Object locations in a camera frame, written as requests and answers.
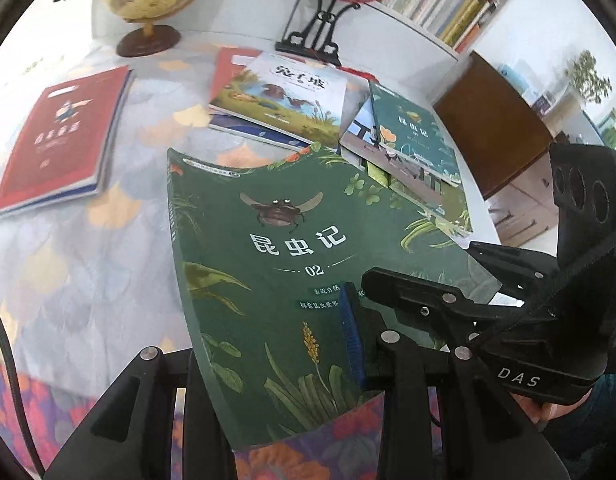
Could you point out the teal flower print book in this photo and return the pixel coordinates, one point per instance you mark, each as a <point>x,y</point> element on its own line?
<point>413,130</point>

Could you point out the potted green plant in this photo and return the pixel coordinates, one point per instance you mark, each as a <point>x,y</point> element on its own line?
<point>590,75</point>

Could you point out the person's right hand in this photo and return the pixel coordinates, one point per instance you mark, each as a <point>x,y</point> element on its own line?
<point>535,414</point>

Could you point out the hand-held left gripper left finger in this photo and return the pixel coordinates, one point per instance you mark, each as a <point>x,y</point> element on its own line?
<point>197,410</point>

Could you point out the light blue container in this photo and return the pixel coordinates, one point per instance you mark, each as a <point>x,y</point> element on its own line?
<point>508,71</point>

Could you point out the light blue illustrated book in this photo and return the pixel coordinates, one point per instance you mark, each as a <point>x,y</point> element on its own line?
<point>368,140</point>

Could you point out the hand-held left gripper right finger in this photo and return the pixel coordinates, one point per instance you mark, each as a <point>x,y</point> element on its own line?
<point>352,340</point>

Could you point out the meadow rabbit picture book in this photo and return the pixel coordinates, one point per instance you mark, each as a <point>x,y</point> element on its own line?
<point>288,95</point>

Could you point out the olive green book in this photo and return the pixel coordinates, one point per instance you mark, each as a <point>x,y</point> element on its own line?
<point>448,215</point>

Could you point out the white bookcase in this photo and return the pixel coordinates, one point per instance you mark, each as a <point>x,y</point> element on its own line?
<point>248,5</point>

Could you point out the person's right forearm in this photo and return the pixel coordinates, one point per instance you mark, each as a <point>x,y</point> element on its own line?
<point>588,425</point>

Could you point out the blue eagle book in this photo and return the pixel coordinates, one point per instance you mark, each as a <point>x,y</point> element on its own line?
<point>258,130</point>

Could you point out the dark green beetle book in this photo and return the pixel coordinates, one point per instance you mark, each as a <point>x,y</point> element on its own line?
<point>268,260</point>

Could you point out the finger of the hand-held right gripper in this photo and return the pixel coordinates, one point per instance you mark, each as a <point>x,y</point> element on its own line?
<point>423,305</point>
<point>508,270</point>

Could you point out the brown wooden cabinet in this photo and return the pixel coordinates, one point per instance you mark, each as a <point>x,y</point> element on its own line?
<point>488,120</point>

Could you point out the red book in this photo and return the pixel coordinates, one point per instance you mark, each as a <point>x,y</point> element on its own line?
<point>62,135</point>
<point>225,67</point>

